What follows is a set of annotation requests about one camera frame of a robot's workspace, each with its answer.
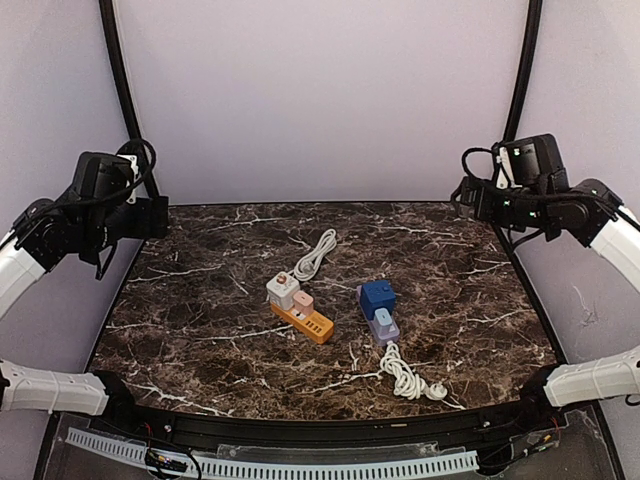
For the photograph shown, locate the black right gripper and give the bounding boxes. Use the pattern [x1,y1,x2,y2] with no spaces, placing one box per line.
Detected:
[453,176,551,233]

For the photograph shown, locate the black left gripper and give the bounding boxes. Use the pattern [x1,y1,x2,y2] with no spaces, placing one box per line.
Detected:
[84,193,167,252]

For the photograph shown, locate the blue cube socket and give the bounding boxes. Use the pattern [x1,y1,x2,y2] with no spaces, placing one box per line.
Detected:
[359,279,396,321]

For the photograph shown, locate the white cube socket adapter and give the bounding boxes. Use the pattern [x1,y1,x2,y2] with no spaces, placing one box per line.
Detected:
[266,271,300,311]

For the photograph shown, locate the light blue wall charger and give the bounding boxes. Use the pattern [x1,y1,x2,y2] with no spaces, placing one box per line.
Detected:
[372,307,396,338]

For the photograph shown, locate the purple power strip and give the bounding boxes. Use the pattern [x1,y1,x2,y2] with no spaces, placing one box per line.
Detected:
[356,280,400,347]

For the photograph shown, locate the pink wall charger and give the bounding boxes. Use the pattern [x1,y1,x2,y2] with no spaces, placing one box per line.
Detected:
[293,290,314,316]

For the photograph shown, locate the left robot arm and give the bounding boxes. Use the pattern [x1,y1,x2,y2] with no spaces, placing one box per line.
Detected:
[1,140,168,436]

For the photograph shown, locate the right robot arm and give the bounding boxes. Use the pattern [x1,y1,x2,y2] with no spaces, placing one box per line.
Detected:
[450,133,639,434]

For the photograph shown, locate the orange power strip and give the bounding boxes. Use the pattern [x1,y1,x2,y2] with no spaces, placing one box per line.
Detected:
[270,303,334,345]

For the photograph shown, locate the small circuit board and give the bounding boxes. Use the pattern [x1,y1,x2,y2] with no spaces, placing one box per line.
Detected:
[144,449,187,473]

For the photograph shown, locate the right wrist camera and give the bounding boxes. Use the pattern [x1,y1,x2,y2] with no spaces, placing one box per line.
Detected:
[492,144,515,189]

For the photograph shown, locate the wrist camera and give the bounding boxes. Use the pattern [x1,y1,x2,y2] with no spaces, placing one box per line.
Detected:
[492,144,515,189]
[116,139,157,204]

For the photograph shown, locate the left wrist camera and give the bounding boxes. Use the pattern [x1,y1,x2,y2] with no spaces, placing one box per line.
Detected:
[116,139,157,204]

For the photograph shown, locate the white cord of orange strip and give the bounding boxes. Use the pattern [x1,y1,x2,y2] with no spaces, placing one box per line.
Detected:
[292,228,338,284]

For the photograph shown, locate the white cord of purple strip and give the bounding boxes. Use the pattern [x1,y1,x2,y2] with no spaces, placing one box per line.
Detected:
[379,342,450,401]

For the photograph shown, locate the right black frame post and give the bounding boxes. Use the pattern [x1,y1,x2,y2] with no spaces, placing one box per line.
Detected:
[502,0,543,141]

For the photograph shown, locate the black frame post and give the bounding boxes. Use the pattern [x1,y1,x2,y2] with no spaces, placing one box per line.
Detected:
[502,0,543,141]
[98,0,151,167]

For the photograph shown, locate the left black frame post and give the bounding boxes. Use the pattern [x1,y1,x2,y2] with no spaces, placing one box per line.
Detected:
[98,0,151,167]

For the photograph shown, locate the white slotted cable duct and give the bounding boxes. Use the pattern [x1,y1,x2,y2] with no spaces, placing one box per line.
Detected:
[65,428,479,479]

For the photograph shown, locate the black front rail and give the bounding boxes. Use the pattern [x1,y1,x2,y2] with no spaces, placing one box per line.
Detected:
[120,402,537,449]

